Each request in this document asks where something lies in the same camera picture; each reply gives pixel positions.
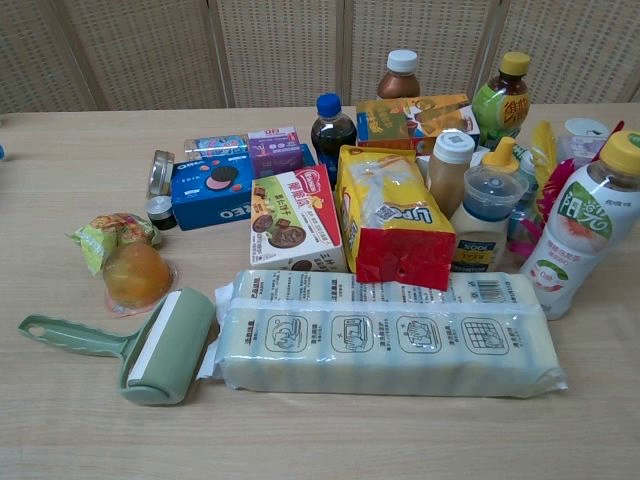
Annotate clear pack of sponges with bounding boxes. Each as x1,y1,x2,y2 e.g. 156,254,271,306
196,269,570,400

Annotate green and yellow snack packet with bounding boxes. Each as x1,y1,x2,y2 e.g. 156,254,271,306
67,212,164,276

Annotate clear plastic cup with lid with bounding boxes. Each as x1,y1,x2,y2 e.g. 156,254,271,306
555,117,611,165

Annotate purple small box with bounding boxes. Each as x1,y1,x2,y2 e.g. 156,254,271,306
246,127,305,180

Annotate mayonnaise bottle clear cap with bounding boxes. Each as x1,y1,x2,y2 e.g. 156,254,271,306
448,164,529,275

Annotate yellow and orange snack box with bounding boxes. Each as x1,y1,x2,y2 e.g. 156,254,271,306
355,93,482,154

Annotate yellow red cracker pack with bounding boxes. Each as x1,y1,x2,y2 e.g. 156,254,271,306
334,144,457,292

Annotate brown drink bottle white cap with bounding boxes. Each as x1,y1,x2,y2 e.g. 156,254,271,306
375,49,422,101

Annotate white yogurt drink bottle yellow cap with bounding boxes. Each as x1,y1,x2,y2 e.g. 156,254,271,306
518,130,640,321

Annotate orange fruit jelly cup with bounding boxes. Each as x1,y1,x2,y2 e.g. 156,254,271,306
101,242,180,316

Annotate blue Oreo cookie box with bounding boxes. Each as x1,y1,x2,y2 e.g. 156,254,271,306
170,144,318,232

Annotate squeeze bottle yellow nozzle cap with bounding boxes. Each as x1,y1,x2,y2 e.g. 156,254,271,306
480,136,521,175

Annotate beige sauce bottle white cap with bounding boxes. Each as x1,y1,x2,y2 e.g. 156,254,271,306
427,131,476,220

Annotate pink and yellow feather toy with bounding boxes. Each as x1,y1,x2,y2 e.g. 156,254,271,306
506,118,626,259

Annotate green tea bottle yellow cap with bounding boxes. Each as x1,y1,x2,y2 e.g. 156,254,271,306
472,51,531,149

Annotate green lint roller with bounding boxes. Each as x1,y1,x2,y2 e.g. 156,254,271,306
17,287,217,407

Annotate folding rattan screen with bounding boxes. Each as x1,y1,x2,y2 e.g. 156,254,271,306
0,0,640,115

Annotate white chocolate wafer box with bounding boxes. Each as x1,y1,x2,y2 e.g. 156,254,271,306
249,164,349,273

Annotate dark cola bottle blue cap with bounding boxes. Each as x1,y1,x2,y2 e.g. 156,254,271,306
310,93,359,189

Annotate clear box with blue print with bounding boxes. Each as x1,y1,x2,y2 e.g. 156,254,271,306
183,132,251,160

